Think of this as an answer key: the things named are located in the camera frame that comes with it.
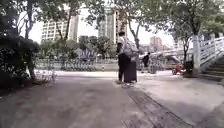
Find person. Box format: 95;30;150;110
115;30;140;86
142;51;152;70

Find row of parked bicycles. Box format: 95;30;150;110
34;57;102;72

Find grey high-rise building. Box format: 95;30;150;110
97;7;128;45

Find distant building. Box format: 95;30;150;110
149;35;165;52

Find dark paving strip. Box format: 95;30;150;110
123;87;195;128

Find red vehicle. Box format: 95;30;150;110
171;63;185;76

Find pale high-rise building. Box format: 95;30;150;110
41;14;80;43

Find row of trees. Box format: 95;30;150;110
0;0;224;68

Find white footbridge with stairs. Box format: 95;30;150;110
139;35;224;82

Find dark green hedge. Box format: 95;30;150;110
0;34;42;88

